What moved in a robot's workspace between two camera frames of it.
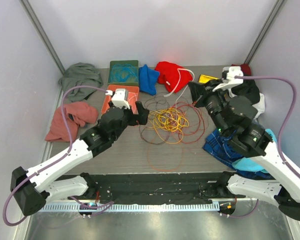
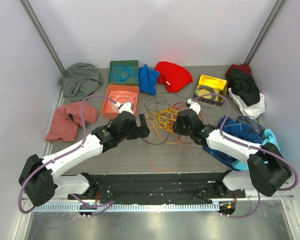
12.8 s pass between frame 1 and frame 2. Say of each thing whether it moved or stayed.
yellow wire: stayed
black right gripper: moved
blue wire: stayed
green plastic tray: stayed
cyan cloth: stayed
